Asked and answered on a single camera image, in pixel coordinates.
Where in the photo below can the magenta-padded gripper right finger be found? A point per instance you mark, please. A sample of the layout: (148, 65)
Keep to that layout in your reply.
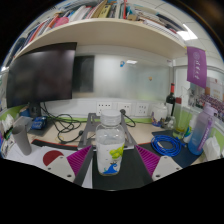
(149, 159)

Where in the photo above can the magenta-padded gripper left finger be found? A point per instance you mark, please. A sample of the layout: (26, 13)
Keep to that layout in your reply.
(78, 160)

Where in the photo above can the clear plastic water bottle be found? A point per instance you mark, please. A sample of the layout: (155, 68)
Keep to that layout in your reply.
(110, 143)

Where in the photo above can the white ceramic jar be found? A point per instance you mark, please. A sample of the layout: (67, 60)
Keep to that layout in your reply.
(160, 112)

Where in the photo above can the green translucent cup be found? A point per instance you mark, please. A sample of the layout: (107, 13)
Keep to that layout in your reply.
(181, 123)

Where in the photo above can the blue circuit board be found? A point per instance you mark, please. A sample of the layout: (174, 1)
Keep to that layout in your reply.
(39, 122)

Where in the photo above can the translucent purple drink bottle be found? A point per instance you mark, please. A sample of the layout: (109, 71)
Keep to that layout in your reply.
(201, 133)

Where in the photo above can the grey cup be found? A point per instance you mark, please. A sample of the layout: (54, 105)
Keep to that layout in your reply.
(22, 140)

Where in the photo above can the handwritten white paper sheet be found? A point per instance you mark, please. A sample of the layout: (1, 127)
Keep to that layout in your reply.
(16, 156)

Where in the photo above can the dark wine bottle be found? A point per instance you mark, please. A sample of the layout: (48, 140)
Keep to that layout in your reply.
(170, 100)

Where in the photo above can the white tissue pack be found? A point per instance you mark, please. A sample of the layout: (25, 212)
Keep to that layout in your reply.
(212, 148)

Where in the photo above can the clear plastic box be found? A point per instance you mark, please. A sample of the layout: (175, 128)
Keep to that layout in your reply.
(22, 120)

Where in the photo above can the blue round container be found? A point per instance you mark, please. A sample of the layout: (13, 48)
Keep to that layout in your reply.
(24, 112)

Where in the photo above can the green box with tissues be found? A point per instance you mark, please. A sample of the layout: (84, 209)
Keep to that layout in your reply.
(6, 125)

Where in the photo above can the black computer monitor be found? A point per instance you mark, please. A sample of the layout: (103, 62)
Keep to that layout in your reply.
(41, 75)

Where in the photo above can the purple hanging banner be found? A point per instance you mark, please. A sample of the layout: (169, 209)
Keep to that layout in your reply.
(196, 66)

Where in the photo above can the ceiling light panel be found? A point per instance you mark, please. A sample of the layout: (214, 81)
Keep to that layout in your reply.
(186, 32)

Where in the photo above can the white wall socket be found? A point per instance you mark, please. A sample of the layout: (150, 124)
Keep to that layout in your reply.
(142, 109)
(126, 107)
(104, 107)

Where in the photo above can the wall shelf with books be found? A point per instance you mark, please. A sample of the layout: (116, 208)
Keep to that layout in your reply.
(100, 30)

